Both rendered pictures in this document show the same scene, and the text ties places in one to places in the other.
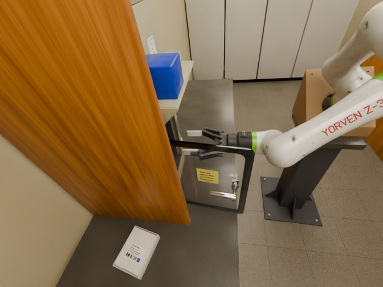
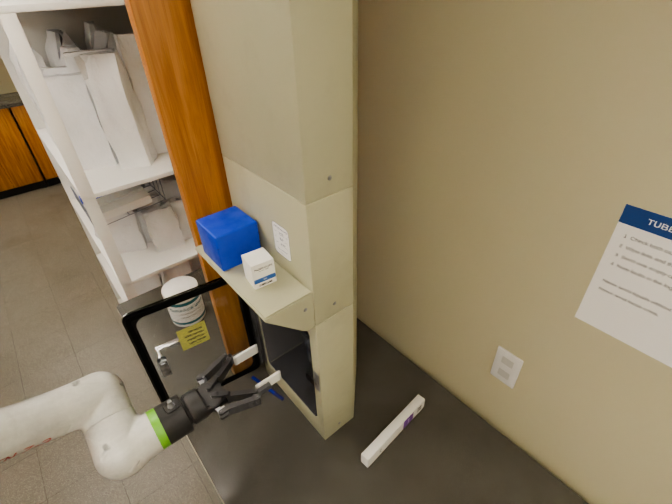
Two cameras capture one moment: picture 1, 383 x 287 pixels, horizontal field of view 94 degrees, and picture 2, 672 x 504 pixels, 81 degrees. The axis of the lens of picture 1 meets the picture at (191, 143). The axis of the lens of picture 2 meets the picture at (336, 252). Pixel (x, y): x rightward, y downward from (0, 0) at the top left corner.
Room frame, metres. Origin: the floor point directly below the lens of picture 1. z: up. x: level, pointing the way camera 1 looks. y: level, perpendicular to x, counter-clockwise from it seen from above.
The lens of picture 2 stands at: (1.13, -0.40, 2.04)
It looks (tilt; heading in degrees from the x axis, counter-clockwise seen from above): 36 degrees down; 127
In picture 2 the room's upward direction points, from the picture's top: 2 degrees counter-clockwise
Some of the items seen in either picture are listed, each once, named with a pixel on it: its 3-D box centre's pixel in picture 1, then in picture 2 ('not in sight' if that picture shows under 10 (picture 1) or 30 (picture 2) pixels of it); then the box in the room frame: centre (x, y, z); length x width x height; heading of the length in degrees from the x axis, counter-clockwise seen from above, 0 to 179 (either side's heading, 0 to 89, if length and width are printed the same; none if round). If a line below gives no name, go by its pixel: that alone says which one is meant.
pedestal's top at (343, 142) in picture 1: (324, 128); not in sight; (0.81, -0.87, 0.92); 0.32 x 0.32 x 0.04; 73
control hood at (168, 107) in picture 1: (172, 93); (252, 284); (0.57, 0.04, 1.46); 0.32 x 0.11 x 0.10; 165
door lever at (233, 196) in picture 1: (224, 191); not in sight; (0.32, -0.09, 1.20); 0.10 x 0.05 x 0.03; 68
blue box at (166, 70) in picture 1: (161, 76); (229, 237); (0.50, 0.05, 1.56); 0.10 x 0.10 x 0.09; 75
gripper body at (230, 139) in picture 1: (225, 142); (205, 399); (0.54, -0.14, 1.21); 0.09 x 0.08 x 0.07; 75
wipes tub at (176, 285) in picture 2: not in sight; (184, 301); (-0.02, 0.15, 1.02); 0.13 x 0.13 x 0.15
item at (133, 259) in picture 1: (137, 250); not in sight; (0.25, 0.29, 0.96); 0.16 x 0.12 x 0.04; 153
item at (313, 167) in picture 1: (301, 172); not in sight; (0.81, -0.87, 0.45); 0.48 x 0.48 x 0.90; 73
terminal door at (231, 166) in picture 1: (205, 181); (201, 345); (0.37, -0.03, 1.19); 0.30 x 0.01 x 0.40; 68
